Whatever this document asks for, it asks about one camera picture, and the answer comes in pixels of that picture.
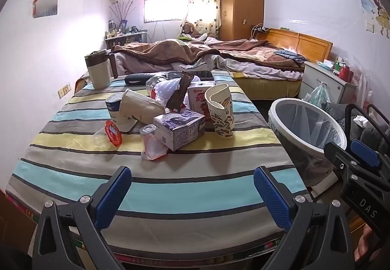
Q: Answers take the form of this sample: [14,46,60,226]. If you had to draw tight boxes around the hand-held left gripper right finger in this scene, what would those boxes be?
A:
[253,165,357,270]

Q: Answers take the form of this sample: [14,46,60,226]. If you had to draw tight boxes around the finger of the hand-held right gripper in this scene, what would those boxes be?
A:
[324,142,378,185]
[350,140,390,181]

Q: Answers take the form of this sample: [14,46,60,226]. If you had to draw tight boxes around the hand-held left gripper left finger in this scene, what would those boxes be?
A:
[32,165,133,270]

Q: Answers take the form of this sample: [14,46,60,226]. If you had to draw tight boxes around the red lidded plastic cup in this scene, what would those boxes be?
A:
[104,121,123,146]

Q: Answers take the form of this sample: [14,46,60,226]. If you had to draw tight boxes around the clear plastic cup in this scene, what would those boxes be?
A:
[139,124,168,161]

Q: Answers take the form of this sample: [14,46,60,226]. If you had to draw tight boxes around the white waste bin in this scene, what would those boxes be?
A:
[268,98,348,197]

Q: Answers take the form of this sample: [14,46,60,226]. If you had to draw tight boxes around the blue white small cup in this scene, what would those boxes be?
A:
[105,94,127,121]

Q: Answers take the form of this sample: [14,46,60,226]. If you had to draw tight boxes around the beige paper cup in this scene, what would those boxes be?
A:
[115,89,166,132]

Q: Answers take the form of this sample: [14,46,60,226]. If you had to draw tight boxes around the purple white carton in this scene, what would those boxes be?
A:
[153,109,206,152]

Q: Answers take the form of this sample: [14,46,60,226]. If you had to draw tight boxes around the patterned paper cup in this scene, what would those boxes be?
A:
[204,84,235,138]

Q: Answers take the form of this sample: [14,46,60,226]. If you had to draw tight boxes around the white foam net sleeve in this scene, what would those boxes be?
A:
[155,78,186,106]

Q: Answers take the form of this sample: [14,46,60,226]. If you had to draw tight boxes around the brown snack wrapper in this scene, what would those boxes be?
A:
[166,71,195,114]

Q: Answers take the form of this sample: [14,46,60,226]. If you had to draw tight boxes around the red white milk carton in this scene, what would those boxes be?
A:
[187,81,217,129]

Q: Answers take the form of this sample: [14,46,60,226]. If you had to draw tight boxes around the person's right hand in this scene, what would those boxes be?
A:
[354,223,374,262]

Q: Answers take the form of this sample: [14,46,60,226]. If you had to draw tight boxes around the grey cushioned chair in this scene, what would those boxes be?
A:
[320,102,390,161]

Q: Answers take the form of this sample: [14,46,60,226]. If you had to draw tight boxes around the green plastic bag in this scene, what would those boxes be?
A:
[303,83,331,107]

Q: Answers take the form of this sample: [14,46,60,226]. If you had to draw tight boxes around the white red print plastic bag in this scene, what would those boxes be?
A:
[356,75,374,112]

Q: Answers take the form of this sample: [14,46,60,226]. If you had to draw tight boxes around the striped tablecloth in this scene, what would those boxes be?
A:
[5,70,314,261]

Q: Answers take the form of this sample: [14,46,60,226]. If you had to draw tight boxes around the white nightstand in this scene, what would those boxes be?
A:
[299,61,358,104]

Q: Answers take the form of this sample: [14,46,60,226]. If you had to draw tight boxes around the red jar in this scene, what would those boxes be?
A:
[339,64,351,82]

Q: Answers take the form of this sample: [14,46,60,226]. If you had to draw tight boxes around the blue folded clothes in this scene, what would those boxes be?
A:
[273,49,308,63]

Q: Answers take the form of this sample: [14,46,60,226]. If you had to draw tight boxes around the pale purple bed sheet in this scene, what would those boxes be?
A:
[116,37,305,82]

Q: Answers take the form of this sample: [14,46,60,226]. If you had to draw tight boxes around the wooden bed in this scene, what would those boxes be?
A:
[76,28,334,100]

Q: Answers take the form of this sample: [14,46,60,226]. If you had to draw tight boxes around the dark blue glasses case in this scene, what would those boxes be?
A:
[125,73,154,85]

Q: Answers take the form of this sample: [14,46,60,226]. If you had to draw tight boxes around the white brown thermos jug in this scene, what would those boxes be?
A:
[84,49,119,90]

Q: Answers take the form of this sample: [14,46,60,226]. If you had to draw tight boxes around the black smartphone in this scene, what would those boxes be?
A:
[167,70,214,81]

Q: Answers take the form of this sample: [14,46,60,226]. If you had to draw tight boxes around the brown blanket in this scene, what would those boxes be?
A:
[113,39,305,72]

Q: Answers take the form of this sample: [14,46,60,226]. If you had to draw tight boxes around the cluttered small desk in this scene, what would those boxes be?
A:
[105,31,148,48]

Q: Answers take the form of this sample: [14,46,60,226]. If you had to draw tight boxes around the wooden wardrobe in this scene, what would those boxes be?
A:
[219,0,265,42]

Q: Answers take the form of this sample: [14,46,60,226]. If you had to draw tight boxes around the brown teddy bear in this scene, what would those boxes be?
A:
[180,23,202,39]

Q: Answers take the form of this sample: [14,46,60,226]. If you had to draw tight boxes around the dried branches in vase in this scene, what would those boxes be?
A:
[110,0,141,30]

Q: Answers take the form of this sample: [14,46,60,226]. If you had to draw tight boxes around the bright window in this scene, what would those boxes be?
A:
[143,0,189,23]

